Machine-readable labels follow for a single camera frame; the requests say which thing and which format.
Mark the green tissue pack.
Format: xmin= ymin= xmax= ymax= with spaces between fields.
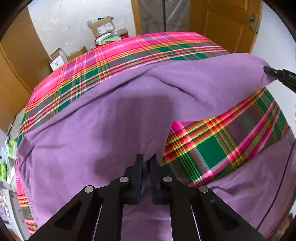
xmin=1 ymin=135 xmax=17 ymax=184

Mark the wooden wardrobe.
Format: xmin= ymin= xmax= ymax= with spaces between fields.
xmin=1 ymin=8 xmax=52 ymax=131

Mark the black cable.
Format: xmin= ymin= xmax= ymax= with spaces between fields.
xmin=255 ymin=138 xmax=296 ymax=230

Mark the purple garment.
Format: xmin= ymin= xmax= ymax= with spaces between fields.
xmin=17 ymin=53 xmax=295 ymax=238

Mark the red gift box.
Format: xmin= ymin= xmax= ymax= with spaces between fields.
xmin=94 ymin=28 xmax=129 ymax=47

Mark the wooden door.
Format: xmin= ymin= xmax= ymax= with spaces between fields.
xmin=189 ymin=0 xmax=262 ymax=53

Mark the grey mattress in plastic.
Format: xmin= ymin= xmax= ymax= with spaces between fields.
xmin=138 ymin=0 xmax=190 ymax=34

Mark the labelled cardboard box on top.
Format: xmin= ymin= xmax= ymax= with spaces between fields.
xmin=87 ymin=16 xmax=115 ymax=38

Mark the pink green plaid bedsheet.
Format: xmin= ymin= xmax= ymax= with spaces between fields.
xmin=14 ymin=31 xmax=291 ymax=239

